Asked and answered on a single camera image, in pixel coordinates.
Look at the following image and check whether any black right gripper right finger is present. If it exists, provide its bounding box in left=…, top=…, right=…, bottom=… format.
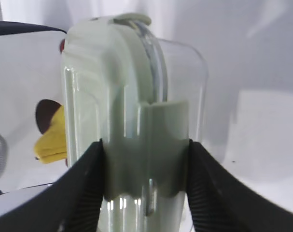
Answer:
left=186, top=140, right=293, bottom=232

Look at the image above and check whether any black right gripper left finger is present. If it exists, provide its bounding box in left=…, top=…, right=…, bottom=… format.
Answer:
left=0, top=141, right=104, bottom=232

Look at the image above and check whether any yellow toy pear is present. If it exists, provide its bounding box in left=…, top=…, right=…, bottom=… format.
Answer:
left=34, top=105, right=67, bottom=164

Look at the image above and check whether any green lidded glass container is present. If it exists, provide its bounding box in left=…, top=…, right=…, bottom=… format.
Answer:
left=62, top=14, right=208, bottom=232

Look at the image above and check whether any navy blue lunch bag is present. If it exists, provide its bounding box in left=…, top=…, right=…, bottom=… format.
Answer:
left=0, top=21, right=67, bottom=192

